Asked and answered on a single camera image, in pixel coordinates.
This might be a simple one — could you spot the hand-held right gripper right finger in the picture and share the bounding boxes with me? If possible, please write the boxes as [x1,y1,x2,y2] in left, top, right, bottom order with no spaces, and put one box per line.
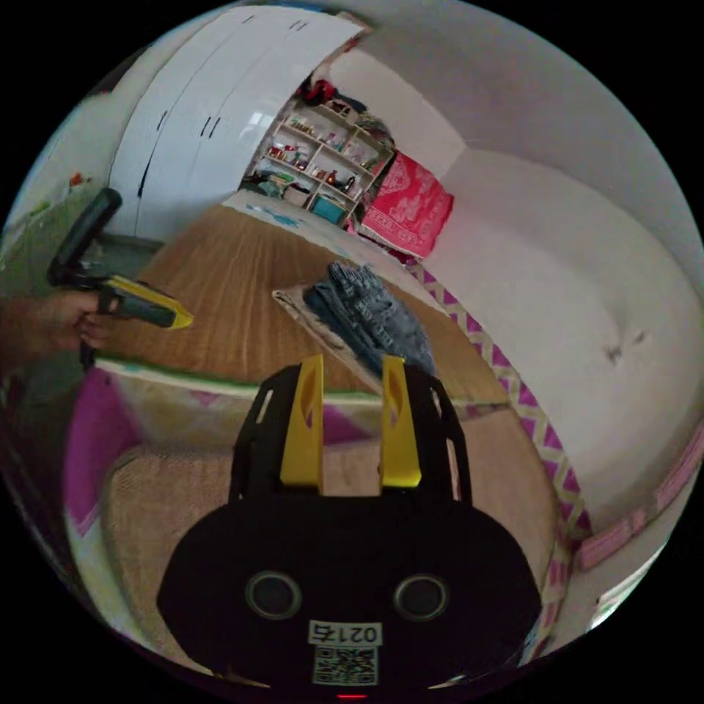
[380,356,423,490]

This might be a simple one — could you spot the flat beige board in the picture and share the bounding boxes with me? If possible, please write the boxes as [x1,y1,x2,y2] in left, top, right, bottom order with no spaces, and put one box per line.
[271,285,386,395]

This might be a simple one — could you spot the bed with woven mat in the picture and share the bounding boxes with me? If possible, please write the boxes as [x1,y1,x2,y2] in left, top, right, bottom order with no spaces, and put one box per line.
[63,189,598,667]

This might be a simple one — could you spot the person's left forearm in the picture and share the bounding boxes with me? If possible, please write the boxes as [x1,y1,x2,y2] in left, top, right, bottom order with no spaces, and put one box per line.
[0,299,60,378]

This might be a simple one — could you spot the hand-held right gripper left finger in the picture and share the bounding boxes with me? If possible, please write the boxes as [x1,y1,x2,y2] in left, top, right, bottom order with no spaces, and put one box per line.
[279,353,325,491]

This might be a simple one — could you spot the red patterned folded blanket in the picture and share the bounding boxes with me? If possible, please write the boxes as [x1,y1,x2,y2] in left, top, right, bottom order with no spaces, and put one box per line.
[357,150,455,260]

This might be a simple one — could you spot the person's left hand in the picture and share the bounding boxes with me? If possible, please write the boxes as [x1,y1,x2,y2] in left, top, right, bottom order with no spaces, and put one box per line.
[50,291,114,351]

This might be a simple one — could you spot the white open shelf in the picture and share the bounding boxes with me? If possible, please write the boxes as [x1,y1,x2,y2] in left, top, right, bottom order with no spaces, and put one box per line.
[239,82,398,227]

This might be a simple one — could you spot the white gray jeans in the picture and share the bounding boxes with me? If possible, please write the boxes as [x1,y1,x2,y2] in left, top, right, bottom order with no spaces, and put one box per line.
[303,260,436,376]

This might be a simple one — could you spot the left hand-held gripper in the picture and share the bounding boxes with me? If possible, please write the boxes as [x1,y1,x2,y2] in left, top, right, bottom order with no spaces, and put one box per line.
[47,258,194,373]

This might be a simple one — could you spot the white cupboard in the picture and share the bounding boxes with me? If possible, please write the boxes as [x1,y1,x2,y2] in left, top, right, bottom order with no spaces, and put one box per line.
[107,8,370,238]

